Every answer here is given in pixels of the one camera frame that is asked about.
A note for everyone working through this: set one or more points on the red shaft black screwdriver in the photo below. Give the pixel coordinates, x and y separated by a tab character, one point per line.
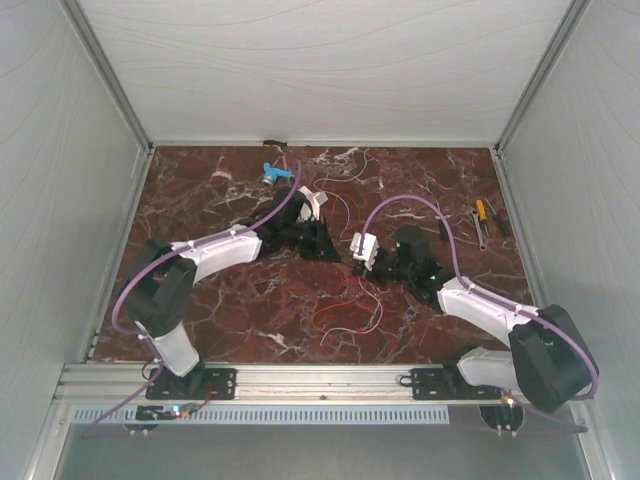
443	233

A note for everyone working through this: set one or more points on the silver wrench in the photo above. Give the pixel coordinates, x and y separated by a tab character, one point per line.
479	231

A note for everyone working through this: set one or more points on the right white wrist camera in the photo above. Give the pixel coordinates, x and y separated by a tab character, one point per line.
364	248

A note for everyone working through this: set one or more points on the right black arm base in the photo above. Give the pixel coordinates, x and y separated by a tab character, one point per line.
430	384

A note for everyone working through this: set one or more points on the blue connector plug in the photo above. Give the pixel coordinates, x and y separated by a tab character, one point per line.
272	174

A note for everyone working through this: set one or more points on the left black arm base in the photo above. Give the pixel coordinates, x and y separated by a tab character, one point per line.
202	381

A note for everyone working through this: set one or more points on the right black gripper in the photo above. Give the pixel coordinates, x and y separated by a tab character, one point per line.
373	272

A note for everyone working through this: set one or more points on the aluminium front rail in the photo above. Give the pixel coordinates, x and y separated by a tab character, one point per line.
99	383

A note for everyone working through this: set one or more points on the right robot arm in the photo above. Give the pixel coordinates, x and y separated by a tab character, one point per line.
544	357

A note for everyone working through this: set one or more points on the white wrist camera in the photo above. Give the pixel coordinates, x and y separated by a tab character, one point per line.
364	248
312	203

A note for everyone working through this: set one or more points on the black handled screwdriver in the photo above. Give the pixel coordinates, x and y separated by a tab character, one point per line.
503	225

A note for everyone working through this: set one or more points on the yellow handled screwdriver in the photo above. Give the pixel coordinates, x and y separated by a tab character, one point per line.
481	210

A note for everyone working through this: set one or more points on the slotted grey cable duct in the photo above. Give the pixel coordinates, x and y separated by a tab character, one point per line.
218	414

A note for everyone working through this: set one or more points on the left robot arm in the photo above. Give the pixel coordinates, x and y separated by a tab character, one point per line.
158	288

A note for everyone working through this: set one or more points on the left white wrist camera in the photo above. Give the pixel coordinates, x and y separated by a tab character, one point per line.
312	203

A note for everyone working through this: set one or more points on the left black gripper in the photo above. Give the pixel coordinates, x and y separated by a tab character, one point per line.
322	246

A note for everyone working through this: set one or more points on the black yellow edge clip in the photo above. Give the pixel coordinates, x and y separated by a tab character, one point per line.
274	143

